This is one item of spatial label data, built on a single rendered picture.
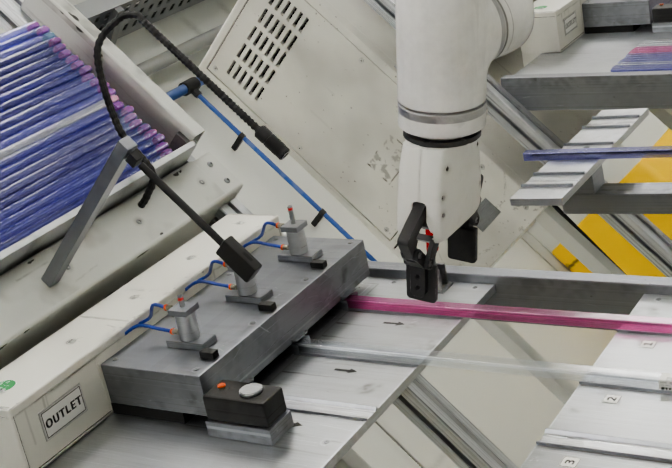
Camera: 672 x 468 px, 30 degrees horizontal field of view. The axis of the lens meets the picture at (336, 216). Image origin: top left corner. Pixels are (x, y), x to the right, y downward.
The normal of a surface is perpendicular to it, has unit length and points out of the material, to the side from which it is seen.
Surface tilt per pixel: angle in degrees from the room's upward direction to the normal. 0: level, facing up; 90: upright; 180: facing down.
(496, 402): 89
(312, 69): 90
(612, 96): 90
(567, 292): 90
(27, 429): 134
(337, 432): 44
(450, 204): 145
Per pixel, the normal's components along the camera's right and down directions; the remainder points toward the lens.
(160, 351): -0.18, -0.92
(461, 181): 0.85, 0.21
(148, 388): -0.51, 0.39
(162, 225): 0.48, -0.62
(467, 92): 0.50, 0.36
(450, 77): 0.14, 0.42
